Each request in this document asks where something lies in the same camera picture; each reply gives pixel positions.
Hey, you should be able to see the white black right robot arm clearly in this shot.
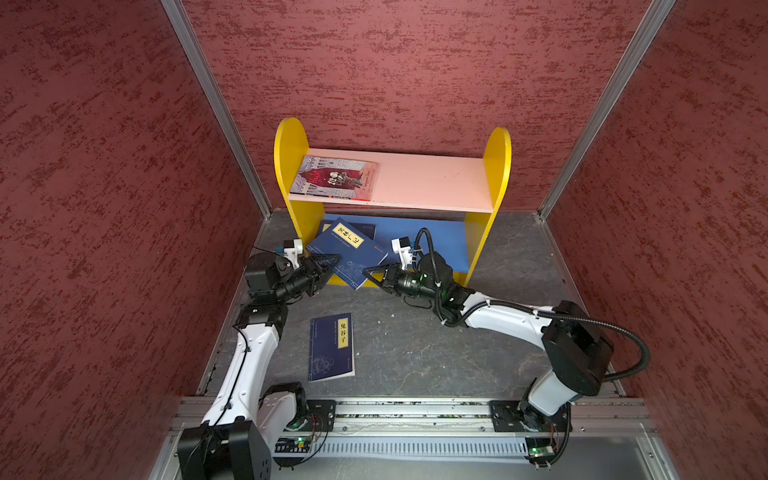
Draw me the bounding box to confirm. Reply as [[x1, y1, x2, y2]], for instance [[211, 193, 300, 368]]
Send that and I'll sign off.
[[364, 253, 613, 420]]

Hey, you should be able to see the right aluminium corner post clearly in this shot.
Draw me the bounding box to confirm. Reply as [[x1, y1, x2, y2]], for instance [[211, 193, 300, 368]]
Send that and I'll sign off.
[[538, 0, 676, 223]]

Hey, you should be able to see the black corrugated right cable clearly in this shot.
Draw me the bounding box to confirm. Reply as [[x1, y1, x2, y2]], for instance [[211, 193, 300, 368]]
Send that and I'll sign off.
[[412, 227, 652, 385]]

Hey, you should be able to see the aluminium corner post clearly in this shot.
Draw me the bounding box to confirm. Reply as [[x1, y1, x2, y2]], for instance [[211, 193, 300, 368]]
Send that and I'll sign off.
[[161, 0, 273, 220], [538, 0, 676, 223]]

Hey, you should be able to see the left green circuit board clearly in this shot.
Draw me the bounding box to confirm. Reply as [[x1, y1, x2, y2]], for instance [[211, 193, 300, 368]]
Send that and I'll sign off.
[[274, 437, 313, 456]]

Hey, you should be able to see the pink Hamlet picture book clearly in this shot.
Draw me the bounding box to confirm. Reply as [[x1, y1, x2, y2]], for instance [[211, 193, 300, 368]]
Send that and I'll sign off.
[[290, 155, 379, 200]]

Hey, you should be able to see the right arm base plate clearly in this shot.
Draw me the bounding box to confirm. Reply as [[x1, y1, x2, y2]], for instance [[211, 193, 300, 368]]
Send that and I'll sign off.
[[488, 400, 571, 433]]

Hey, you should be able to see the yellow pink blue bookshelf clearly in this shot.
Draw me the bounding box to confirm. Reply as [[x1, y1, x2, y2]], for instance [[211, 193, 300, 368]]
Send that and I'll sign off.
[[274, 118, 512, 286]]

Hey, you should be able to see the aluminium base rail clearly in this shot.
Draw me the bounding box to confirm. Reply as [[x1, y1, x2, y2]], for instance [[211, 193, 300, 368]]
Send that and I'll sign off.
[[170, 395, 658, 436]]

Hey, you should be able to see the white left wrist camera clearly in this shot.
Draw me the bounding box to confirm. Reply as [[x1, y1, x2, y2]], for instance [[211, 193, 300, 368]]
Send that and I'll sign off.
[[282, 238, 304, 269]]

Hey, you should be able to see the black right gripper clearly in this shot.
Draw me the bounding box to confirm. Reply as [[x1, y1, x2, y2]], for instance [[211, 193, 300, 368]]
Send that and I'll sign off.
[[364, 262, 442, 301]]

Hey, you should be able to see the blue chinese book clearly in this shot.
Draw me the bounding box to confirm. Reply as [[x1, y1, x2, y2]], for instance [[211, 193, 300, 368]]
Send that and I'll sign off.
[[316, 219, 376, 240], [308, 313, 355, 382], [306, 218, 387, 290]]

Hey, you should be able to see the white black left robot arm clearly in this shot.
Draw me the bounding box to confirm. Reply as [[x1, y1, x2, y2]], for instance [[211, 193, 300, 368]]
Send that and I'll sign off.
[[177, 251, 340, 479]]

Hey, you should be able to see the green circuit board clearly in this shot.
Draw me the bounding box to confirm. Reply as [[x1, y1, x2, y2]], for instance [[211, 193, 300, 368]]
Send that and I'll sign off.
[[274, 437, 313, 456], [525, 437, 558, 465]]

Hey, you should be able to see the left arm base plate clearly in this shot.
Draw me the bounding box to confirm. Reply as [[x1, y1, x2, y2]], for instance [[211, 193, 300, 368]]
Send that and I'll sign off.
[[285, 399, 337, 433]]

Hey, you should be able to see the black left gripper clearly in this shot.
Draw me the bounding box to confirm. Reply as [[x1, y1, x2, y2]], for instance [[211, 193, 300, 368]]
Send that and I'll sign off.
[[274, 254, 340, 300]]

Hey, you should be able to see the left aluminium corner post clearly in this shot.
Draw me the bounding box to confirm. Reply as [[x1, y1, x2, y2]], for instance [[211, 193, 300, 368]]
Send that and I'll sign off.
[[161, 0, 273, 220]]

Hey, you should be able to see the right green circuit board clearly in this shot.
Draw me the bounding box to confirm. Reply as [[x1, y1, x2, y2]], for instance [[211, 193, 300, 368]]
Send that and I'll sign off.
[[525, 437, 558, 465]]

